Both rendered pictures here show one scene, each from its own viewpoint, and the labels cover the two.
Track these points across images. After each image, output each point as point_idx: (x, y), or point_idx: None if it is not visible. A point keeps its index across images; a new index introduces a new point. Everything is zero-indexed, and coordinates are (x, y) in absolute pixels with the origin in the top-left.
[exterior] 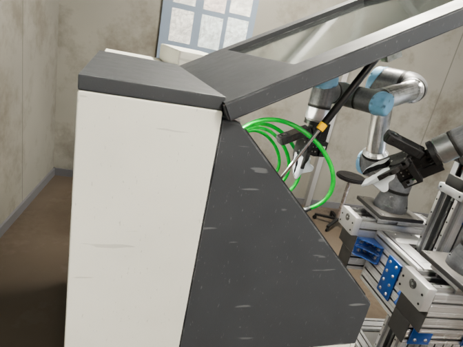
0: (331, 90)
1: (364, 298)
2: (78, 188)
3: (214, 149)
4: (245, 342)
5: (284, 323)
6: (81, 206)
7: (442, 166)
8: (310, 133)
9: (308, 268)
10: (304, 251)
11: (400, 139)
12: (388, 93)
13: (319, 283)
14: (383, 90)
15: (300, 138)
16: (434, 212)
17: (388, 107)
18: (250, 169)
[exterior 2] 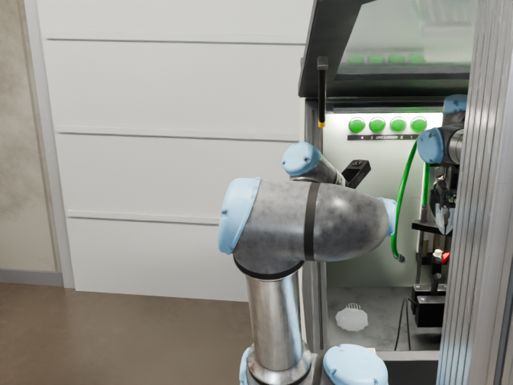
0: (443, 117)
1: (313, 345)
2: (299, 124)
3: (304, 118)
4: (304, 312)
5: (307, 315)
6: (299, 136)
7: None
8: (443, 171)
9: (308, 261)
10: None
11: (348, 167)
12: (430, 130)
13: (309, 287)
14: (450, 130)
15: (440, 175)
16: None
17: (425, 150)
18: (305, 140)
